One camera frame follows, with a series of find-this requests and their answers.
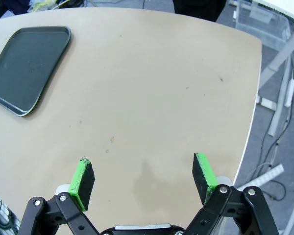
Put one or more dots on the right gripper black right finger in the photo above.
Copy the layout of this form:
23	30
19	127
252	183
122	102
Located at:
203	181

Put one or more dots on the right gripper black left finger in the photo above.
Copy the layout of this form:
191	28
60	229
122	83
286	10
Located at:
84	186

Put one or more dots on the perforated metal strip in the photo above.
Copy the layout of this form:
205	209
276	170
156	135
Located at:
264	177

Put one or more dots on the white power strip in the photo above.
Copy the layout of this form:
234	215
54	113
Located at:
290	91

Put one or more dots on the black plastic serving tray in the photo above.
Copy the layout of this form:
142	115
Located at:
27	68

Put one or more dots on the white side table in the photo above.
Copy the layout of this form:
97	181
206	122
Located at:
284	52

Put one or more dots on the clear plastic storage box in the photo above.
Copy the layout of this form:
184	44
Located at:
262	22

